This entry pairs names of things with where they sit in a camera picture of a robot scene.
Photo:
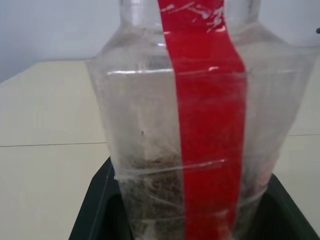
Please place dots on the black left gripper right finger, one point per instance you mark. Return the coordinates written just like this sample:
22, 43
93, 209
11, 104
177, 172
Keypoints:
282, 212

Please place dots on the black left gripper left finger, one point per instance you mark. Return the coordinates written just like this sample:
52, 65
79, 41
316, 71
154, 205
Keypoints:
97, 210

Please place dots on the clear bottle with red stripe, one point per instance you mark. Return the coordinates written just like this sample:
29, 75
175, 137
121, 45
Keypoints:
200, 125

